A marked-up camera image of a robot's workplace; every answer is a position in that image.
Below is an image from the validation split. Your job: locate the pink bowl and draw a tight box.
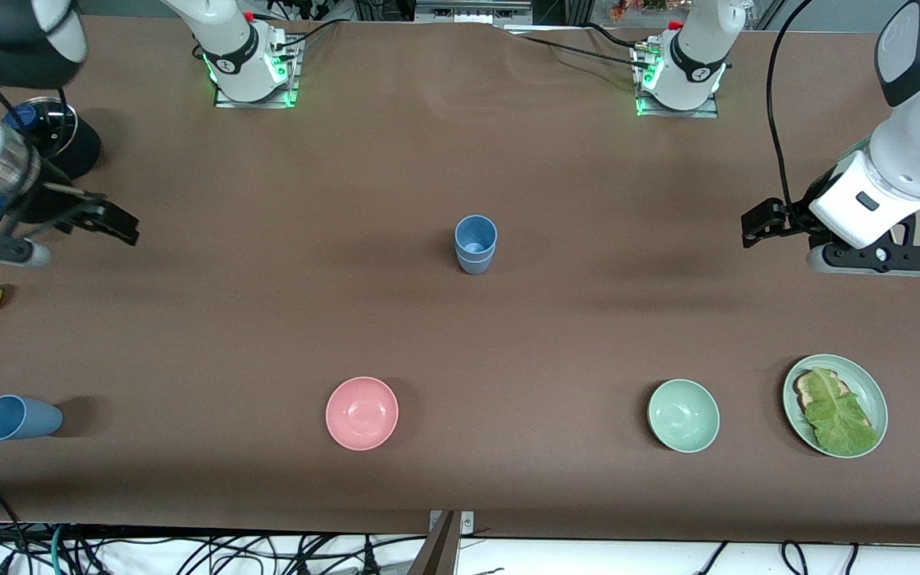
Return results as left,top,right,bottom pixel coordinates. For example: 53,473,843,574
325,376,400,452

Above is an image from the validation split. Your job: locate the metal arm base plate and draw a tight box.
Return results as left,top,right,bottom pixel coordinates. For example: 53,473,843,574
633,40,721,119
214,32,302,109

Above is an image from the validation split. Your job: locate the blue cup with white inside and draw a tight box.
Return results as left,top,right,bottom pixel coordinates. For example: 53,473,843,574
457,246,498,276

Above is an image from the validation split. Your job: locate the green lettuce leaf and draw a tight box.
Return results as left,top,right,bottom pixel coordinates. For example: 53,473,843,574
803,367,880,456

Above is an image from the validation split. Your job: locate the brown wooden post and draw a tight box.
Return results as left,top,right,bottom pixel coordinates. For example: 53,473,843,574
406,511,462,575

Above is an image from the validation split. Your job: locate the brown table cover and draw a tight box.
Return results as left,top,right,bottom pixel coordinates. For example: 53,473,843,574
0,14,920,545

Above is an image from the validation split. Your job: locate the small metal table bracket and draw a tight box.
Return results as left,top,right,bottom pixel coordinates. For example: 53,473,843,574
428,511,475,536

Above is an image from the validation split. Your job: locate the black pot with blue handle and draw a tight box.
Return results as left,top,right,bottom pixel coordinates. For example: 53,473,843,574
3,96,102,181

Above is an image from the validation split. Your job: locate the pale green plate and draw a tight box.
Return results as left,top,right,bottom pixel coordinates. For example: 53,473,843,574
782,354,889,459

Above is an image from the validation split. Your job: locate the grey metal equipment box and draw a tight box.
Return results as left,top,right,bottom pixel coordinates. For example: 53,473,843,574
414,0,534,25

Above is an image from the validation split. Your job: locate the glass lid with blue knob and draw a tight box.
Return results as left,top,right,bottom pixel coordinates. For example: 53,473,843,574
5,97,79,161

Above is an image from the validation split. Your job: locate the toasted bread slice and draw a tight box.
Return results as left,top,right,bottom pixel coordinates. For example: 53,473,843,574
794,369,870,432

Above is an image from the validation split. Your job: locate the pale green bowl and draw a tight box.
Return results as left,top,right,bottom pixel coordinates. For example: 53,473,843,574
647,379,721,454

